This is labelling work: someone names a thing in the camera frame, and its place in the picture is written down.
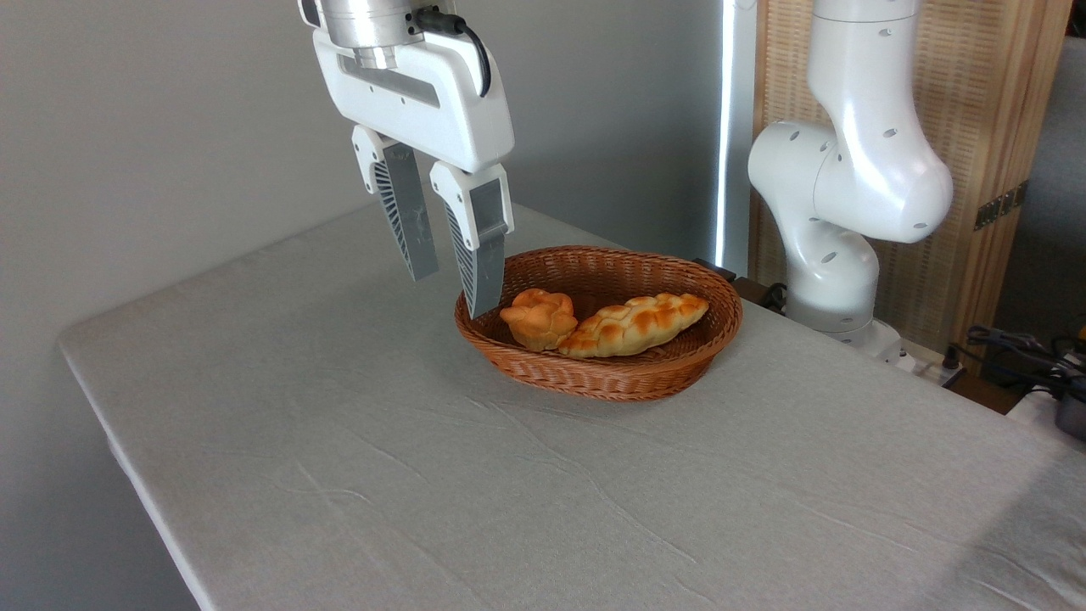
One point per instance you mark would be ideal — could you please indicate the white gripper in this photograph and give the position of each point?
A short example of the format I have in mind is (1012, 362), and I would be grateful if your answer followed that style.
(424, 110)

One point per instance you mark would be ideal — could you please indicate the round knotted bread roll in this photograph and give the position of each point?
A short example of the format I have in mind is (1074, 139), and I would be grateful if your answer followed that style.
(539, 318)

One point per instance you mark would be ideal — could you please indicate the long braided bread loaf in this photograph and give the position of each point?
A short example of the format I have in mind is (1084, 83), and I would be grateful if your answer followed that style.
(632, 327)

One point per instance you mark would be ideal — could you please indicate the brown wicker basket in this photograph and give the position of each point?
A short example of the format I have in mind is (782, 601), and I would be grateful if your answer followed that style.
(594, 271)

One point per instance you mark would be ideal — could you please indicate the grey tablecloth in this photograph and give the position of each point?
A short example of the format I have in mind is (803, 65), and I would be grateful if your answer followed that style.
(424, 475)

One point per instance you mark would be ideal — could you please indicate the wooden folding screen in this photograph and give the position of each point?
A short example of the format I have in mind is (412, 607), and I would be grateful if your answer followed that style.
(976, 102)

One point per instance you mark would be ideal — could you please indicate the metal screen hinge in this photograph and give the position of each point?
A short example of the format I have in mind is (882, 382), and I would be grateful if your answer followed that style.
(1001, 205)

